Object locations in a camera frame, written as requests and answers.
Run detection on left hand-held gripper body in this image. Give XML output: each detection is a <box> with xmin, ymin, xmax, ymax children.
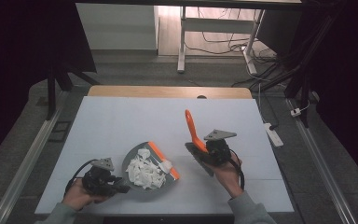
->
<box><xmin>81</xmin><ymin>157</ymin><xmax>123</xmax><ymax>198</ymax></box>

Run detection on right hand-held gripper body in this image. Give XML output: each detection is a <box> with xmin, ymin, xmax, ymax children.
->
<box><xmin>202</xmin><ymin>128</ymin><xmax>238</xmax><ymax>166</ymax></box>

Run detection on grey dustpan with orange edge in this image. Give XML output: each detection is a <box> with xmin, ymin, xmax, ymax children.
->
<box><xmin>121</xmin><ymin>141</ymin><xmax>182</xmax><ymax>193</ymax></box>

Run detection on pile of white tissue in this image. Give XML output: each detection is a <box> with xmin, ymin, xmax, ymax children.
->
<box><xmin>125</xmin><ymin>147</ymin><xmax>167</xmax><ymax>190</ymax></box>

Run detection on orange-handled grey brush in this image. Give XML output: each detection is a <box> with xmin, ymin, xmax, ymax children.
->
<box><xmin>184</xmin><ymin>108</ymin><xmax>216</xmax><ymax>178</ymax></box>

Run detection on small white tissue piece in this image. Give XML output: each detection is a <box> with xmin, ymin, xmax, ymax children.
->
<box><xmin>158</xmin><ymin>160</ymin><xmax>174</xmax><ymax>175</ymax></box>

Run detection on person's left hand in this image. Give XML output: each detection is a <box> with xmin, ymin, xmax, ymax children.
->
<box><xmin>61</xmin><ymin>177</ymin><xmax>109</xmax><ymax>212</ymax></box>

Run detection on person's right hand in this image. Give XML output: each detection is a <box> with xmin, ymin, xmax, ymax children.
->
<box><xmin>203</xmin><ymin>152</ymin><xmax>244</xmax><ymax>200</ymax></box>

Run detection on white power strip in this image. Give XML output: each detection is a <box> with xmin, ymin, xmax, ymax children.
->
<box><xmin>263</xmin><ymin>122</ymin><xmax>284</xmax><ymax>148</ymax></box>

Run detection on black floor hatch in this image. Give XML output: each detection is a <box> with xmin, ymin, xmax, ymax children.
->
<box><xmin>48</xmin><ymin>120</ymin><xmax>73</xmax><ymax>144</ymax></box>

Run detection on black metal stand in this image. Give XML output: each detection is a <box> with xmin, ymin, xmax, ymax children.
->
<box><xmin>251</xmin><ymin>12</ymin><xmax>337</xmax><ymax>129</ymax></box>

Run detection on black tripod stand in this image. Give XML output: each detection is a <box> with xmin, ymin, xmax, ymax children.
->
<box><xmin>44</xmin><ymin>59</ymin><xmax>102</xmax><ymax>121</ymax></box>

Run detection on dark curtain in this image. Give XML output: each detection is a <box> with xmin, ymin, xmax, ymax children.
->
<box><xmin>0</xmin><ymin>0</ymin><xmax>98</xmax><ymax>171</ymax></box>
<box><xmin>287</xmin><ymin>0</ymin><xmax>358</xmax><ymax>190</ymax></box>

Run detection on left hand-held gripper black cable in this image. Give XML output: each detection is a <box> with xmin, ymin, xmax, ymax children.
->
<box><xmin>63</xmin><ymin>159</ymin><xmax>98</xmax><ymax>198</ymax></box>

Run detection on hand-held gripper black cable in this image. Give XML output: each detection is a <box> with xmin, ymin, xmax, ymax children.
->
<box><xmin>228</xmin><ymin>148</ymin><xmax>246</xmax><ymax>191</ymax></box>
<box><xmin>63</xmin><ymin>159</ymin><xmax>98</xmax><ymax>198</ymax></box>

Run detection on right hand-held gripper black cable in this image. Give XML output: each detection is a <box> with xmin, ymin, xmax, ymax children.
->
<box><xmin>228</xmin><ymin>148</ymin><xmax>246</xmax><ymax>191</ymax></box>

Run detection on metal floor rail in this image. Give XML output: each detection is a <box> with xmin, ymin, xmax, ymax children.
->
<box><xmin>0</xmin><ymin>90</ymin><xmax>71</xmax><ymax>224</ymax></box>
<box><xmin>284</xmin><ymin>98</ymin><xmax>358</xmax><ymax>224</ymax></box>

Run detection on black floor cables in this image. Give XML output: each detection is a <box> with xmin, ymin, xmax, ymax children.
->
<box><xmin>185</xmin><ymin>7</ymin><xmax>296</xmax><ymax>132</ymax></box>

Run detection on white desk frame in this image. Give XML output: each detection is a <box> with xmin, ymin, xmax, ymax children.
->
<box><xmin>176</xmin><ymin>5</ymin><xmax>266</xmax><ymax>77</ymax></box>

